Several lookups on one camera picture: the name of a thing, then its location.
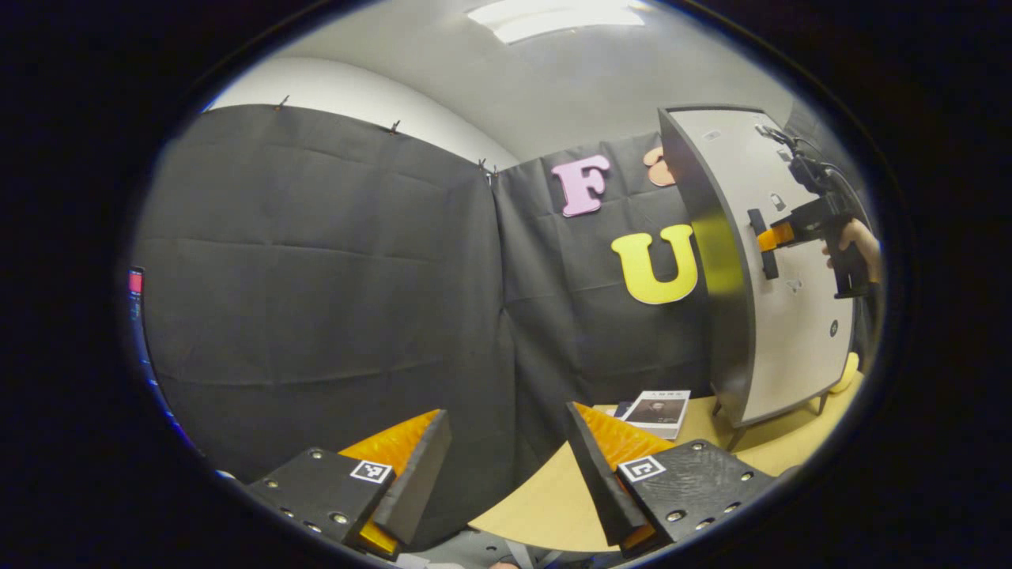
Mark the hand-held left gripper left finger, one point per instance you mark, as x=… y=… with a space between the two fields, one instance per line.
x=415 y=490

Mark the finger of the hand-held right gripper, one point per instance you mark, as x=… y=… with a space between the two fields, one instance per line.
x=779 y=235

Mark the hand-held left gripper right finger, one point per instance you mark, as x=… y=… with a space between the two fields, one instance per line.
x=605 y=490

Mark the dark grey cabinet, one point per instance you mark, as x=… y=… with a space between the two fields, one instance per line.
x=715 y=316

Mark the light grey cabinet door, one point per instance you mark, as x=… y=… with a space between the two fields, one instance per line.
x=798 y=348

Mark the white book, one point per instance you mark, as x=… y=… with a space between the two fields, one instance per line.
x=656 y=411

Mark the black backdrop cloth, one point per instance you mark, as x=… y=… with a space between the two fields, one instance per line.
x=316 y=276

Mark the large ceiling light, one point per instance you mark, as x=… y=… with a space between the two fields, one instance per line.
x=553 y=20

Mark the lit monitor screen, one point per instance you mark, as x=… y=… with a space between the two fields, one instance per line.
x=136 y=284

